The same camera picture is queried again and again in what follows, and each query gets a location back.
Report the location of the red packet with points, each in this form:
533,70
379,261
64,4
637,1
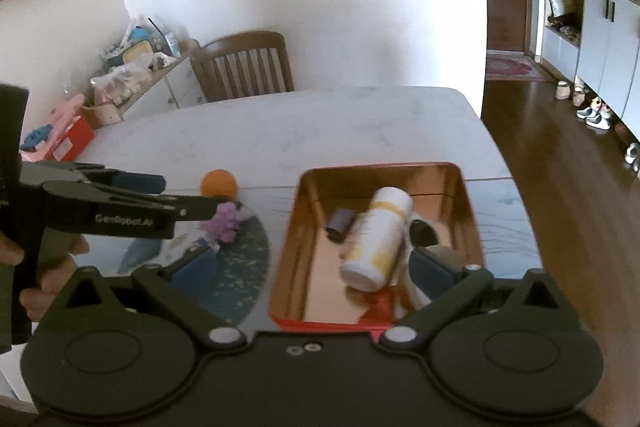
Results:
380,302

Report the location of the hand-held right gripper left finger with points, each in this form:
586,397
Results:
196,268

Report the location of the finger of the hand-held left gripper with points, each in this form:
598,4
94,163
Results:
195,207
140,183

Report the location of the orange ball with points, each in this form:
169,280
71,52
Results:
220,182

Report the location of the white sideboard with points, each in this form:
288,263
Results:
185,87

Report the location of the small wooden box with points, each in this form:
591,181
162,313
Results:
102,116

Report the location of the pair of white sneakers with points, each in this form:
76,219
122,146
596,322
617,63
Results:
595,117

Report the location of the wooden chair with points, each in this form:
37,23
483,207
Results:
240,44

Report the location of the white shoe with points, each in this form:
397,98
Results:
633,153

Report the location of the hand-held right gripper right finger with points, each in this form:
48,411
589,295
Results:
429,274

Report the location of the red door mat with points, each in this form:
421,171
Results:
515,68

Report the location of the red tin box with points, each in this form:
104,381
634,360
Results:
310,277

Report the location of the light blue wall cabinet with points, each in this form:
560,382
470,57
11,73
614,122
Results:
600,57

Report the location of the red storage box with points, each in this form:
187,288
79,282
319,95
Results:
75,139

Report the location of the white sunglasses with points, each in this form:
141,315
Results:
424,234

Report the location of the purple toy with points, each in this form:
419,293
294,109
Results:
227,224

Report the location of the white and yellow bottle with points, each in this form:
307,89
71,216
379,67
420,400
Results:
377,237

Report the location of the small dark cylinder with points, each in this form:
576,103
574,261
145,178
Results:
340,224

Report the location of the yellow and teal box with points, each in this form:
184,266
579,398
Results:
132,53

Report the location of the person's left hand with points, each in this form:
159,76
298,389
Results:
57,269

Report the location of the printed blue table mat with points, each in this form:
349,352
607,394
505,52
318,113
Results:
240,267

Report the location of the beige shoe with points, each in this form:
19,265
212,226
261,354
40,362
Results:
580,97
562,91

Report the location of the clear plastic bag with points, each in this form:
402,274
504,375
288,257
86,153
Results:
120,84

